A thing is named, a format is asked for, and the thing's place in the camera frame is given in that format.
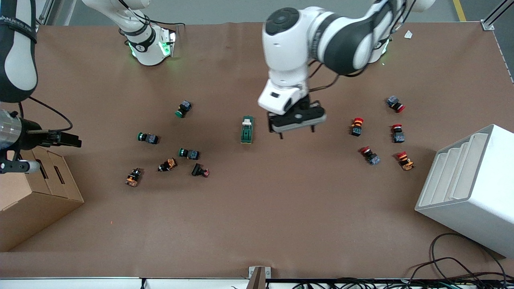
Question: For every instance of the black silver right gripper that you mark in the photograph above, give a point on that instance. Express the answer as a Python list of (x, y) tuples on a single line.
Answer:
[(33, 135)]

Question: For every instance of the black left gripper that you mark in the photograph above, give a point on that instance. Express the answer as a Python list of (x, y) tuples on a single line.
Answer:
[(304, 103)]

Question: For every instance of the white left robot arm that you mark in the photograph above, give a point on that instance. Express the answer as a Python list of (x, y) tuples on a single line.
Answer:
[(321, 36)]

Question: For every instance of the orange-striped red button blue block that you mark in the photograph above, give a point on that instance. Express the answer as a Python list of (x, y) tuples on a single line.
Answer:
[(357, 126)]

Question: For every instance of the brown cardboard box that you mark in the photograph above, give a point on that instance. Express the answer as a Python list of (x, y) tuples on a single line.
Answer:
[(36, 200)]

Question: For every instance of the red mushroom push button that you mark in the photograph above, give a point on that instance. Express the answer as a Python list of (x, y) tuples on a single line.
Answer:
[(395, 103), (370, 155), (398, 133)]

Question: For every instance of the black button orange contact block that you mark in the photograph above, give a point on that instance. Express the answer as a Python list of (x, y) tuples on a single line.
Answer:
[(167, 164), (133, 177)]

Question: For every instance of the green mushroom push button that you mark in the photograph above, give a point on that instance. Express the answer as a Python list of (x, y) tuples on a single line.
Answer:
[(147, 138), (183, 108), (188, 153)]

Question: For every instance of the black square button red block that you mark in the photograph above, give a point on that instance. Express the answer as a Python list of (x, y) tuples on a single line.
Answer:
[(200, 170)]

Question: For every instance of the red button orange contact block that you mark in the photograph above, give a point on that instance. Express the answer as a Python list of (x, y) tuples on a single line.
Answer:
[(405, 160)]

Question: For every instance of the white paper scrap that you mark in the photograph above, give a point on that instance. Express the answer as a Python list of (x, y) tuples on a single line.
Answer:
[(408, 34)]

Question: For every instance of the white plastic compartment bin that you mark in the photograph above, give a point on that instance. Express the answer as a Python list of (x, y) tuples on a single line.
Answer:
[(474, 188)]

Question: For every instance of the aluminium frame post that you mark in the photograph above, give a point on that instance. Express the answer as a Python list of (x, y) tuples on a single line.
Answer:
[(48, 10), (492, 18)]

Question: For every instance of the white table edge rail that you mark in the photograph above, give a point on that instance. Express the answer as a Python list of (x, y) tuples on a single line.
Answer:
[(80, 283)]

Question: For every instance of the metal table edge bracket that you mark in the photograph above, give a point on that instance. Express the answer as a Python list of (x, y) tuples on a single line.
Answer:
[(259, 277)]

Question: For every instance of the metal table side rail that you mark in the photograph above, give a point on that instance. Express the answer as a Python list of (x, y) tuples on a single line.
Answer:
[(504, 56)]

